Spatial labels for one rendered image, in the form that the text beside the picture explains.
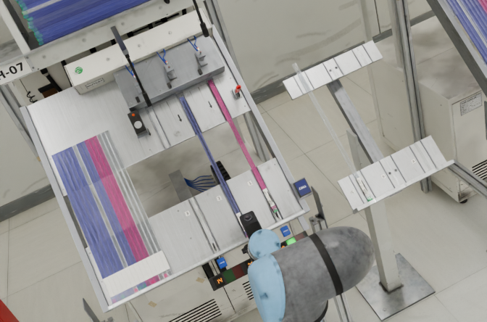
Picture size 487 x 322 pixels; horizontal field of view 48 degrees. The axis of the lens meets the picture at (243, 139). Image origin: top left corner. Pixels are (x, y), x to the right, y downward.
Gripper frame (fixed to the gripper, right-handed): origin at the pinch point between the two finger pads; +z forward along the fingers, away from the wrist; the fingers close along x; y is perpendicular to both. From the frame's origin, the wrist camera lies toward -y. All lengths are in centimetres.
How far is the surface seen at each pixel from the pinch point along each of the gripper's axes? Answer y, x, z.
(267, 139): -28.7, 19.2, 1.5
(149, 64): -67, -5, -4
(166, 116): -51, -7, 3
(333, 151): -33, 74, 131
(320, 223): 2.6, 23.4, 9.3
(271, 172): -18.8, 15.6, 2.8
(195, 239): -10.1, -15.4, 2.8
